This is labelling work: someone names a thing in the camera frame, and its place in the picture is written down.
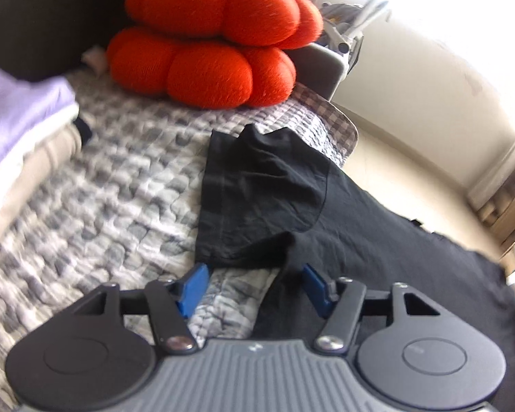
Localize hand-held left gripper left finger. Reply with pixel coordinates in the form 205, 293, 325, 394
71, 263, 209, 355

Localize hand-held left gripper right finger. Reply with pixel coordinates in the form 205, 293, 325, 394
302, 264, 440, 353

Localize black t-shirt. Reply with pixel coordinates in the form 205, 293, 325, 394
195, 124, 515, 408

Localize grey checkered quilt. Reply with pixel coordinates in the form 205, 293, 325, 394
0, 69, 360, 412

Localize dark folded garment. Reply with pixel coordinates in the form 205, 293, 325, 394
77, 116, 93, 143

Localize beige folded garment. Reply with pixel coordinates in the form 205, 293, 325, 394
0, 126, 84, 241

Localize wooden shelf desk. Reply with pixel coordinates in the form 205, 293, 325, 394
481, 172, 515, 267

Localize red flower-shaped cushion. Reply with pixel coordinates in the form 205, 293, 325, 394
106, 0, 324, 110

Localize purple folded garment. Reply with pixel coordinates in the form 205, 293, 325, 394
0, 58, 78, 181

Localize white office chair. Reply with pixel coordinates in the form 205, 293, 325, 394
320, 0, 391, 56

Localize grey sofa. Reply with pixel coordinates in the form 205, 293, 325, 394
0, 0, 348, 99

